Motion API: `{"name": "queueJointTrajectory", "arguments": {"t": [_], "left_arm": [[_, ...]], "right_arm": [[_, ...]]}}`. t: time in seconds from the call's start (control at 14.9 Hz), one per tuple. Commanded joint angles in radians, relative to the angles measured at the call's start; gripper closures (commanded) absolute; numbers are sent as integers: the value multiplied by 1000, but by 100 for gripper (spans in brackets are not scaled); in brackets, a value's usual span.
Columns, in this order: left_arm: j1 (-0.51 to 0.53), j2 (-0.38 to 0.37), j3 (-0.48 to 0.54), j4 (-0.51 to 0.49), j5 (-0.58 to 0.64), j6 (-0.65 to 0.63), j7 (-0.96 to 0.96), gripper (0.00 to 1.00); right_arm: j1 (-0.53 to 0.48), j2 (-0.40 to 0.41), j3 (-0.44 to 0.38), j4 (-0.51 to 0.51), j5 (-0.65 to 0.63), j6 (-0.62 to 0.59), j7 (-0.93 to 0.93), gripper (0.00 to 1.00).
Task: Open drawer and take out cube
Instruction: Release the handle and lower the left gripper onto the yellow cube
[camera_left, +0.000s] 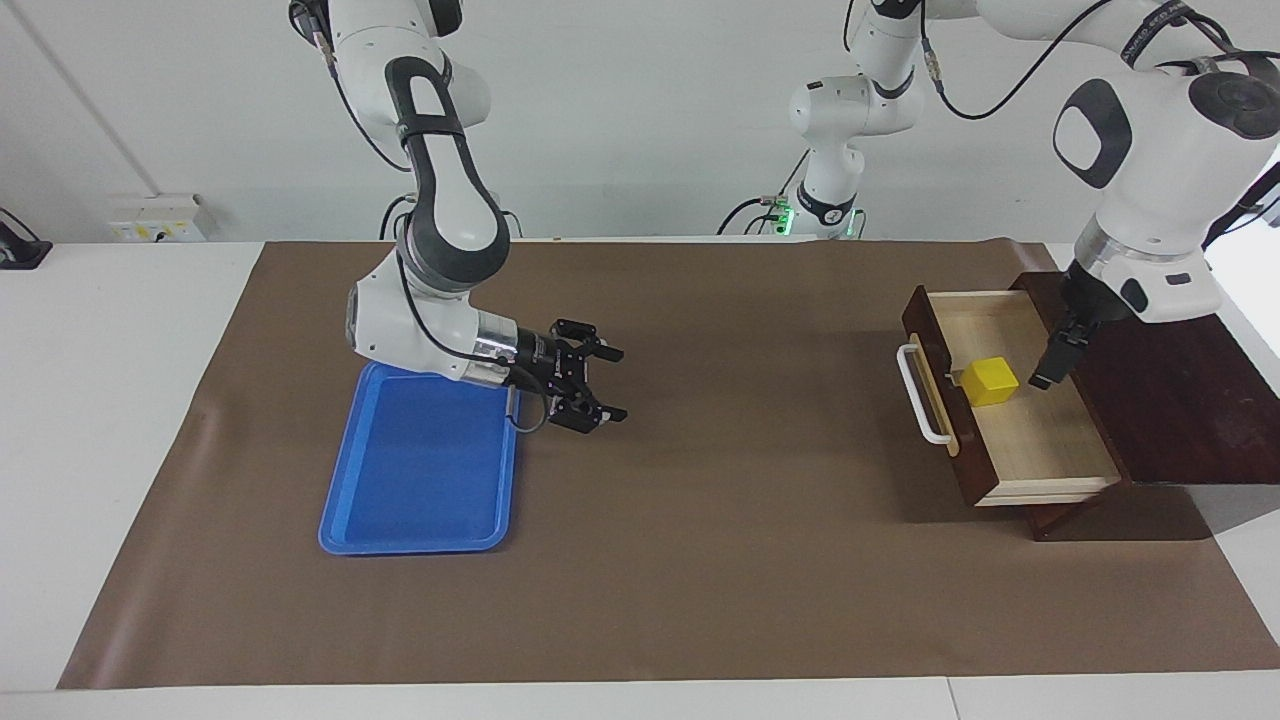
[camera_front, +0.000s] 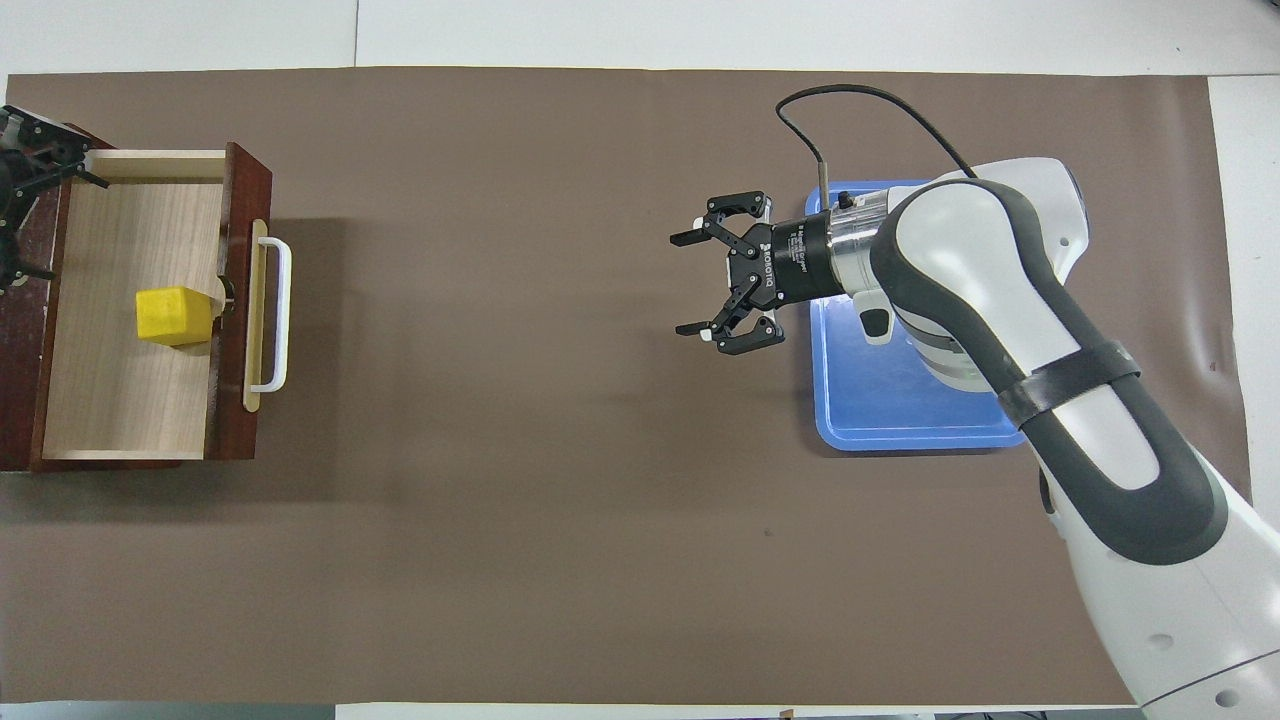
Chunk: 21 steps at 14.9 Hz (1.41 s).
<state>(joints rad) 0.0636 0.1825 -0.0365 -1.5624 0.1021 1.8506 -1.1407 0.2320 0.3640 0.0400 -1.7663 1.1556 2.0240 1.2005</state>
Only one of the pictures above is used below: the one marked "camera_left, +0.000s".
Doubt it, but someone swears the wooden drawer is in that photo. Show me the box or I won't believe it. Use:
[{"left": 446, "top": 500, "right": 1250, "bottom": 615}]
[{"left": 897, "top": 285, "right": 1123, "bottom": 508}]

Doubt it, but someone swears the dark wooden cabinet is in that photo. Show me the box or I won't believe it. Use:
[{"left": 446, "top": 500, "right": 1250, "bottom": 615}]
[{"left": 1008, "top": 270, "right": 1280, "bottom": 542}]

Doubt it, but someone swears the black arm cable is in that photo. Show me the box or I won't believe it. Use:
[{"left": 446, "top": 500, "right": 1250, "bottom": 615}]
[
  {"left": 310, "top": 20, "right": 551, "bottom": 434},
  {"left": 920, "top": 0, "right": 1231, "bottom": 121}
]

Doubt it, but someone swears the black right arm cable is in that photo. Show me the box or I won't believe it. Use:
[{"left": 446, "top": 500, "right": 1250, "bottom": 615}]
[{"left": 310, "top": 20, "right": 551, "bottom": 434}]

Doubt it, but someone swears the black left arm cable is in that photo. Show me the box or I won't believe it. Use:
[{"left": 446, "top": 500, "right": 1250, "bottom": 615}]
[{"left": 920, "top": 0, "right": 1231, "bottom": 121}]

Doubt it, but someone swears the black clamp base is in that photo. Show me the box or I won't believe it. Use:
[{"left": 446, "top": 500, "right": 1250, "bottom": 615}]
[{"left": 0, "top": 208, "right": 53, "bottom": 271}]

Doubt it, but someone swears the brown paper mat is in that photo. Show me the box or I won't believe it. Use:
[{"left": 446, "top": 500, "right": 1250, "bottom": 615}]
[{"left": 57, "top": 240, "right": 1280, "bottom": 691}]

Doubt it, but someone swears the black stand with pole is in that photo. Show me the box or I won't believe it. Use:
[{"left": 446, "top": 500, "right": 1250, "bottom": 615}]
[{"left": 1222, "top": 163, "right": 1280, "bottom": 229}]

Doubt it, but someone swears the white wall socket box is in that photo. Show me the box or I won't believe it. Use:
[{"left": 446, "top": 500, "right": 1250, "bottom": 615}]
[{"left": 108, "top": 193, "right": 208, "bottom": 243}]

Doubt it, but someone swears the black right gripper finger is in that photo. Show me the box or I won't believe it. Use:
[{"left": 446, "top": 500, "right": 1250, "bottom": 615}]
[
  {"left": 550, "top": 318, "right": 626, "bottom": 366},
  {"left": 545, "top": 385, "right": 629, "bottom": 437}
]

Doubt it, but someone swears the blue plastic tray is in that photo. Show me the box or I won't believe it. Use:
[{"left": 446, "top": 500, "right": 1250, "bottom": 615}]
[{"left": 318, "top": 360, "right": 521, "bottom": 557}]

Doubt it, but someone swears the black left base cable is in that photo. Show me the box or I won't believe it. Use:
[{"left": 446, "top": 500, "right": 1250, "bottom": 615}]
[{"left": 718, "top": 150, "right": 811, "bottom": 237}]

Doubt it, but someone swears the yellow cube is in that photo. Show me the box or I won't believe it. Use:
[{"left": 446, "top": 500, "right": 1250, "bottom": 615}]
[{"left": 960, "top": 357, "right": 1021, "bottom": 408}]

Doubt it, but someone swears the white drawer handle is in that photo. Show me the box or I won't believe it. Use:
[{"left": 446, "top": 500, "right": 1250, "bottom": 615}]
[{"left": 896, "top": 343, "right": 956, "bottom": 445}]

